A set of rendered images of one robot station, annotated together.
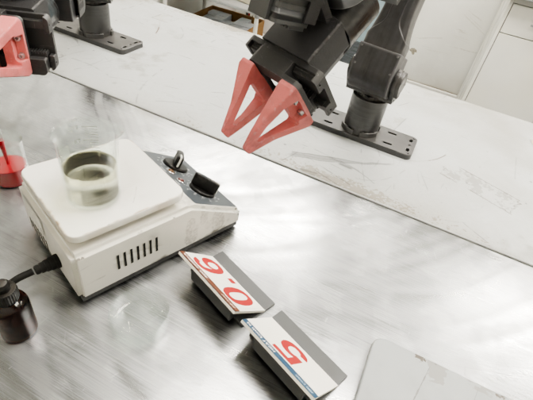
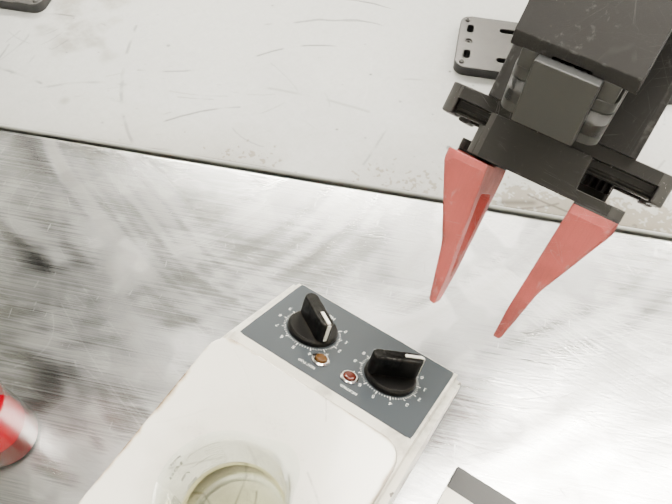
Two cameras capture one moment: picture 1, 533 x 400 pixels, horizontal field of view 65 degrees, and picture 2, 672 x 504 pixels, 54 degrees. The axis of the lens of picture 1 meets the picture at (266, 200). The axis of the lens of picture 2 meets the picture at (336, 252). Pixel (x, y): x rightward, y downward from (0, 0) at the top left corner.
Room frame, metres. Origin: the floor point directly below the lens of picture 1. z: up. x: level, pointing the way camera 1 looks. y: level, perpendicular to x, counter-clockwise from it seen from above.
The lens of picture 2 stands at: (0.23, 0.13, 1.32)
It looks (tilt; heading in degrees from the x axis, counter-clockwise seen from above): 58 degrees down; 353
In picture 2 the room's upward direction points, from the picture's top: straight up
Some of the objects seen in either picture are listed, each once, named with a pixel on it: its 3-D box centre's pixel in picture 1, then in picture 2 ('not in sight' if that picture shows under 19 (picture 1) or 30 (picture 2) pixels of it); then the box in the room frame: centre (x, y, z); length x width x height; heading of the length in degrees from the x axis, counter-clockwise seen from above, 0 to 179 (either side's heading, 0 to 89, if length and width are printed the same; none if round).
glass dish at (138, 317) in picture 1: (139, 317); not in sight; (0.22, 0.10, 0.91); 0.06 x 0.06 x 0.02
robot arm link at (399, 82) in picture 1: (377, 79); not in sight; (0.66, -0.14, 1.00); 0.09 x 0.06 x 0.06; 64
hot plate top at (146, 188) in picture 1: (103, 183); (240, 484); (0.31, 0.16, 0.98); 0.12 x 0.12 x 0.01; 50
